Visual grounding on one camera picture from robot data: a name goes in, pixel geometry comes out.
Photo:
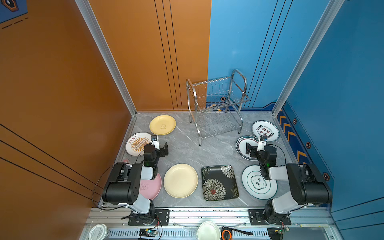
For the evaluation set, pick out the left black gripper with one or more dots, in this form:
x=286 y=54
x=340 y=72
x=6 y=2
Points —
x=162 y=149

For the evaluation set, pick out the cream round plate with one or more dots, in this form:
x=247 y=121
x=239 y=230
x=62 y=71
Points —
x=181 y=181

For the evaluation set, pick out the yellow round plate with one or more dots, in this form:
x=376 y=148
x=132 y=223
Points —
x=162 y=125

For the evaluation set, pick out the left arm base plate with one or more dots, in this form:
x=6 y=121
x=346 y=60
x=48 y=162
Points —
x=162 y=216

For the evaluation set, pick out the white bowl on rail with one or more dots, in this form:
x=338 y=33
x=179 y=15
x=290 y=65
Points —
x=209 y=231

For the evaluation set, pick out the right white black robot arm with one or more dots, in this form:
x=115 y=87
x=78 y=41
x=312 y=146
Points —
x=306 y=183

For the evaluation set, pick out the orange black tape measure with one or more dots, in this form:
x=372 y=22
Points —
x=227 y=233

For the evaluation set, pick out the chrome two-tier dish rack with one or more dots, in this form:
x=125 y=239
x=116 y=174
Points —
x=215 y=105

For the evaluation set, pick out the aluminium mounting rail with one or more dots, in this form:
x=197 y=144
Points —
x=310 y=217

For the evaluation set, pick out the green circuit board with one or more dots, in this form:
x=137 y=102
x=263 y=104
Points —
x=148 y=234

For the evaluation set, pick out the white plate red characters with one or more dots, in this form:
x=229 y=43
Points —
x=265 y=128

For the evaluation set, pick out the white plate green red rim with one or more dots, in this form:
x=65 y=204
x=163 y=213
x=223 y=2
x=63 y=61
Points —
x=241 y=145

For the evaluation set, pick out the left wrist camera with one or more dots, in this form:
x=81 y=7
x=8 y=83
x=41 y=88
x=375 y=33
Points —
x=155 y=141

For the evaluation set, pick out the black square floral plate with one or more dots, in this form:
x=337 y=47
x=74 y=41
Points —
x=219 y=183

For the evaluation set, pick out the pink round plate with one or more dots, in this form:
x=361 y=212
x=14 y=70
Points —
x=151 y=188

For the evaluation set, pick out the white plate green cloud outline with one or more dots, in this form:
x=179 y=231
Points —
x=256 y=185

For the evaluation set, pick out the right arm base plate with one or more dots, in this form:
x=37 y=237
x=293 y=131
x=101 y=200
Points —
x=258 y=217

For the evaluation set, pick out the white round lid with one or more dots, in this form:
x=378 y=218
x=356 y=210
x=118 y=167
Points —
x=98 y=232

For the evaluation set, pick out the small board with wires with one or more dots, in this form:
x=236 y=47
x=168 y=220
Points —
x=277 y=233

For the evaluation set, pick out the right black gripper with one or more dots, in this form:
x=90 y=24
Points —
x=252 y=150

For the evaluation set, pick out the white plate orange sunburst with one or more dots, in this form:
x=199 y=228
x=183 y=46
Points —
x=136 y=143

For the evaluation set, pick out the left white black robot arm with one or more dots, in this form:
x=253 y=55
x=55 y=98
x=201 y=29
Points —
x=122 y=187

